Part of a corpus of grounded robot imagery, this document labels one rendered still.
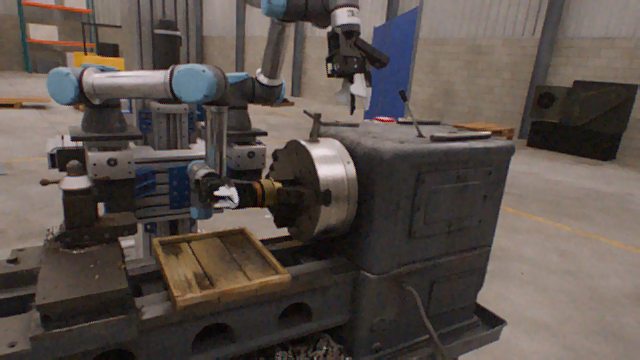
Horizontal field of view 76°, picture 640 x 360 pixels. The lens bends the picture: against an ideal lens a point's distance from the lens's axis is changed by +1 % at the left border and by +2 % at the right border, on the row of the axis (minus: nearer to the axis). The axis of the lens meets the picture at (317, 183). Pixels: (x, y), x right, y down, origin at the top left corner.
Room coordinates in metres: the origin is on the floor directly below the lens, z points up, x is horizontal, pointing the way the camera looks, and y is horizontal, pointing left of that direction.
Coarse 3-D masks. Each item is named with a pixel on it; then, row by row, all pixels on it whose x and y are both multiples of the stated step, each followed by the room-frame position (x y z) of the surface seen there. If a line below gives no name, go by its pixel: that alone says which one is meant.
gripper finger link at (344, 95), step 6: (342, 84) 1.09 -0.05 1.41; (348, 84) 1.10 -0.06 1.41; (342, 90) 1.09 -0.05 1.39; (348, 90) 1.10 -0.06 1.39; (336, 96) 1.08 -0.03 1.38; (342, 96) 1.09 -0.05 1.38; (348, 96) 1.10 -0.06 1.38; (354, 96) 1.10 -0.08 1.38; (342, 102) 1.09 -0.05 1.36; (348, 102) 1.09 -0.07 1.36; (354, 102) 1.10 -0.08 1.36; (348, 108) 1.09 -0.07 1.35; (354, 108) 1.09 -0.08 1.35
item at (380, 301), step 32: (448, 256) 1.25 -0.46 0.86; (480, 256) 1.33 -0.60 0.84; (384, 288) 1.12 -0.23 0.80; (416, 288) 1.19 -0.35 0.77; (448, 288) 1.26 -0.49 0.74; (480, 288) 1.38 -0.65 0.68; (384, 320) 1.12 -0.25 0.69; (416, 320) 1.20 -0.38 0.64; (448, 320) 1.29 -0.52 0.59; (352, 352) 1.10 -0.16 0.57; (384, 352) 1.13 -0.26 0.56
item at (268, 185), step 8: (248, 184) 1.11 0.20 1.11; (256, 184) 1.10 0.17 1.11; (264, 184) 1.10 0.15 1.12; (272, 184) 1.11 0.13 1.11; (280, 184) 1.13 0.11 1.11; (248, 192) 1.12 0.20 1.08; (256, 192) 1.08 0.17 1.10; (264, 192) 1.08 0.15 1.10; (272, 192) 1.09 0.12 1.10; (248, 200) 1.11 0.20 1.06; (256, 200) 1.07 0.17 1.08; (264, 200) 1.08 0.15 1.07; (272, 200) 1.09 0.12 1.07; (272, 208) 1.11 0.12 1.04
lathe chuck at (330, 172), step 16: (288, 144) 1.23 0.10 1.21; (304, 144) 1.14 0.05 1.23; (320, 144) 1.16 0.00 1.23; (304, 160) 1.14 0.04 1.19; (320, 160) 1.10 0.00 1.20; (336, 160) 1.12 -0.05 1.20; (304, 176) 1.13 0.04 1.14; (320, 176) 1.06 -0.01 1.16; (336, 176) 1.09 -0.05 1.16; (336, 192) 1.07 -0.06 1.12; (304, 208) 1.12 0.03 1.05; (320, 208) 1.04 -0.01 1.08; (336, 208) 1.07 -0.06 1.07; (304, 224) 1.11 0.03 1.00; (320, 224) 1.05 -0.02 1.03; (336, 224) 1.09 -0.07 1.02; (304, 240) 1.11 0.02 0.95
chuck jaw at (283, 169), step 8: (280, 152) 1.22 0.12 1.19; (288, 152) 1.23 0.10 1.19; (280, 160) 1.20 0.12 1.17; (288, 160) 1.21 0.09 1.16; (272, 168) 1.19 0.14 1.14; (280, 168) 1.18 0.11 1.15; (288, 168) 1.19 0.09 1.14; (272, 176) 1.15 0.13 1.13; (280, 176) 1.16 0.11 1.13; (288, 176) 1.17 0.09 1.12; (296, 176) 1.19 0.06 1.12
